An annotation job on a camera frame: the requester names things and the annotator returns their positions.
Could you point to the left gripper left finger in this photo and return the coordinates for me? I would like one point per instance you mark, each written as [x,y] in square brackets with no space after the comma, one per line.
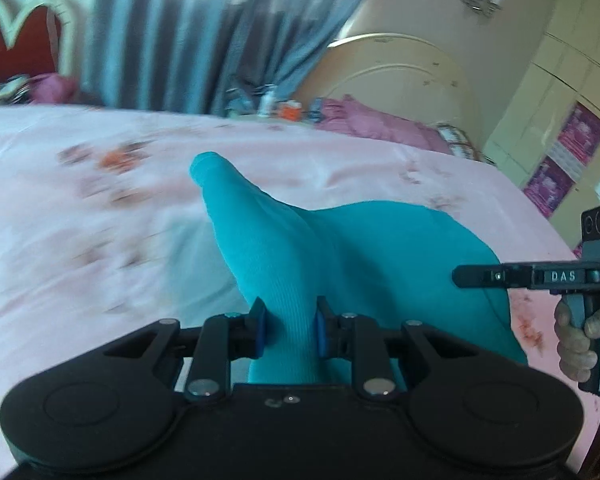
[215,345]

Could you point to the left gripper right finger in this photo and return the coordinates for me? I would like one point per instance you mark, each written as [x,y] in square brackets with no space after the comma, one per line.
[357,339]

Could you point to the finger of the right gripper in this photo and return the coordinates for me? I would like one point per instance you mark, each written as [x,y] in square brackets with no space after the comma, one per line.
[504,276]

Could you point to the teal long-sleeve sweater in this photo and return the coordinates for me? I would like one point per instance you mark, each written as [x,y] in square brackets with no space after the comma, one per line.
[390,261]

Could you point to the purple clothes pile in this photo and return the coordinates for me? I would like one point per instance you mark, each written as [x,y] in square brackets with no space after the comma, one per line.
[50,88]

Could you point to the person's right hand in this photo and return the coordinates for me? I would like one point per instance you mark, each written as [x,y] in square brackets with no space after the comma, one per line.
[576,357]

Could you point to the lower purple poster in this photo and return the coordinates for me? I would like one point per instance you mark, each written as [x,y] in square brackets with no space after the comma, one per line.
[548,187]

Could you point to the purple poster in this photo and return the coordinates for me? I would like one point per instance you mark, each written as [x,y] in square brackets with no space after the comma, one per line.
[581,133]
[548,187]

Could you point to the cream wardrobe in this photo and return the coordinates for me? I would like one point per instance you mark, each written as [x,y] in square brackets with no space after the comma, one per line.
[564,70]

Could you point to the upper purple poster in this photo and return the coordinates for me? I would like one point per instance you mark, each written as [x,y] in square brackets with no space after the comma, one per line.
[581,133]

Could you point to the pink floral bed sheet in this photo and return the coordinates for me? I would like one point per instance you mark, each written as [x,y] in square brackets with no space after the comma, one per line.
[102,230]

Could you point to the purple pillow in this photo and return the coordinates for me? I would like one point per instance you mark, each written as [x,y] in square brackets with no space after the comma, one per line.
[351,117]

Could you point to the cream round headboard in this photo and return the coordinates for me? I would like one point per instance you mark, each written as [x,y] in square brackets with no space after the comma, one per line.
[401,75]

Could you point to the bedside clutter items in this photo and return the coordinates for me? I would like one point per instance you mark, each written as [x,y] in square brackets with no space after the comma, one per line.
[262,103]

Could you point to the blue-grey window curtain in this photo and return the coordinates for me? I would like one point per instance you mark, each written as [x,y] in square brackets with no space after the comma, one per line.
[189,56]

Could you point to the red heart-shaped headboard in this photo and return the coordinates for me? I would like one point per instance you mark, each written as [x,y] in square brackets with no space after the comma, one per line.
[38,38]

